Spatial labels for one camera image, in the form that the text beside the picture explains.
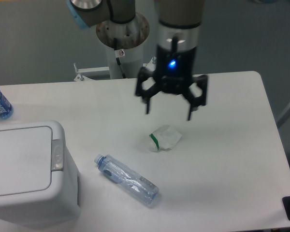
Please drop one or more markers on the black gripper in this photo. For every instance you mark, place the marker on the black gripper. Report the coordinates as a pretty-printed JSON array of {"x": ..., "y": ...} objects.
[{"x": 173, "y": 75}]

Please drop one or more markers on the white push-lid trash can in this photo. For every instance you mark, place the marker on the white push-lid trash can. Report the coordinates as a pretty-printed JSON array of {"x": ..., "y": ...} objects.
[{"x": 39, "y": 180}]

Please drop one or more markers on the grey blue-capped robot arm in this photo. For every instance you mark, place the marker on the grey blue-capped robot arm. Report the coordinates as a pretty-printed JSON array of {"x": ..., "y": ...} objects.
[{"x": 123, "y": 31}]

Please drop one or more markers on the crumpled white paper cup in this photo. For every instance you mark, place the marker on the crumpled white paper cup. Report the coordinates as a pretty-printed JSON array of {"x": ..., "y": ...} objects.
[{"x": 163, "y": 138}]

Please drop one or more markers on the empty clear plastic bottle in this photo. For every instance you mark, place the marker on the empty clear plastic bottle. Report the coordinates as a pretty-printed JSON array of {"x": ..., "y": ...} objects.
[{"x": 129, "y": 180}]

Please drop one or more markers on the white metal base frame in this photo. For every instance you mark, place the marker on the white metal base frame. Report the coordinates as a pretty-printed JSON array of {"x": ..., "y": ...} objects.
[{"x": 103, "y": 73}]

